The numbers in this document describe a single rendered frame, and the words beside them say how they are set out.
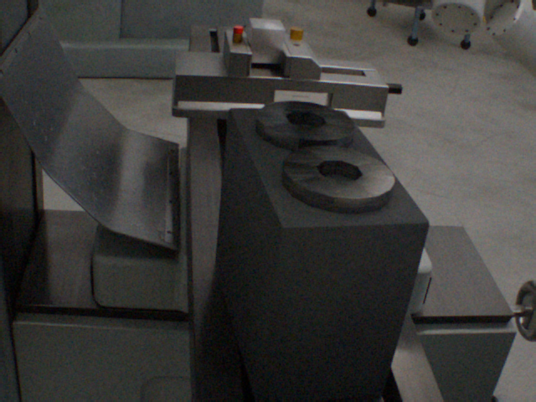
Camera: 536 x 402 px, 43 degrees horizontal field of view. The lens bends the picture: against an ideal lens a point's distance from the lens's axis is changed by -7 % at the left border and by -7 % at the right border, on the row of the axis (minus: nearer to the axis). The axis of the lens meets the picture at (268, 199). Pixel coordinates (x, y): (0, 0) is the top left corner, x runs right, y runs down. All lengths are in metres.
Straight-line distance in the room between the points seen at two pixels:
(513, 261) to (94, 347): 2.01
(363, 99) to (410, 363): 0.59
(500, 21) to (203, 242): 0.48
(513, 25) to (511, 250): 1.99
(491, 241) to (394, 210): 2.35
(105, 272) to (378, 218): 0.54
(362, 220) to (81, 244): 0.72
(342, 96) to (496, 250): 1.76
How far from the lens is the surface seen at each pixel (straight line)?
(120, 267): 1.01
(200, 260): 0.81
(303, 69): 1.15
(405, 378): 0.70
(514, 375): 2.27
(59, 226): 1.24
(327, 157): 0.60
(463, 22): 0.92
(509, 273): 2.74
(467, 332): 1.16
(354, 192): 0.55
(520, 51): 0.99
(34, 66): 1.03
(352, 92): 1.18
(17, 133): 1.07
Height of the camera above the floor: 1.39
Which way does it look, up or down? 29 degrees down
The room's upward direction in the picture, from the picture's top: 7 degrees clockwise
